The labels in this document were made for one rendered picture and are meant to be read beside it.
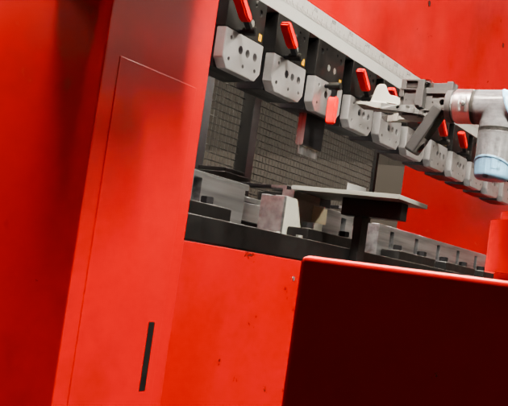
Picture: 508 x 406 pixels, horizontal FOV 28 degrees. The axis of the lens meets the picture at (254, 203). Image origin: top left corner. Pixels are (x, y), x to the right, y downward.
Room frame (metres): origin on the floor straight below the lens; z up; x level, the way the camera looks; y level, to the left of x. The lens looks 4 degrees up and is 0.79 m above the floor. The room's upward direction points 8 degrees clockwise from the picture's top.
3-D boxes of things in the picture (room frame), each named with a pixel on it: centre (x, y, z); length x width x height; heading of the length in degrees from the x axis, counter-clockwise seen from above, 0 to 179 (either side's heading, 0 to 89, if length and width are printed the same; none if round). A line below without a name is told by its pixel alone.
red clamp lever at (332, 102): (2.31, -0.14, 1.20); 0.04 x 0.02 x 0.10; 60
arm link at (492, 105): (2.11, -0.49, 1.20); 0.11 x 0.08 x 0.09; 60
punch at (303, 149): (2.38, -0.11, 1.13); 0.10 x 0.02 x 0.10; 150
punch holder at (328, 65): (2.35, -0.10, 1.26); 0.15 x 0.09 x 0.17; 150
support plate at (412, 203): (2.30, -0.24, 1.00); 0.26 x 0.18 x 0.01; 60
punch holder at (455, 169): (3.22, -0.59, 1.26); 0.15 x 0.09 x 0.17; 150
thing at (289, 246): (2.92, -0.47, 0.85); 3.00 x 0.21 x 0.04; 150
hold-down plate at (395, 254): (2.87, -0.46, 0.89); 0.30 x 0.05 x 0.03; 150
